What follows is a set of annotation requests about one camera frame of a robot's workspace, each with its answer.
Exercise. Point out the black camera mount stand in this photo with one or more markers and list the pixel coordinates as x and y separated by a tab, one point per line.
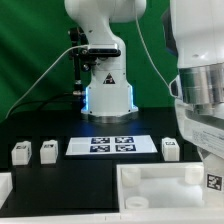
82	62

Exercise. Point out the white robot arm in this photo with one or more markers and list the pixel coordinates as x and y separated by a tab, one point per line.
197	29

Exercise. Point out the white fixture left edge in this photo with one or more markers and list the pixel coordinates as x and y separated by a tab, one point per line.
5	187

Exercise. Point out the white marker sheet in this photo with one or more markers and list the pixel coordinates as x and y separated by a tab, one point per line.
110	145

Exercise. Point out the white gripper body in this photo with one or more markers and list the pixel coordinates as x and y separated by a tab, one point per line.
204	131

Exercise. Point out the white square table top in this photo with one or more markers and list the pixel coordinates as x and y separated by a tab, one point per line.
164	193

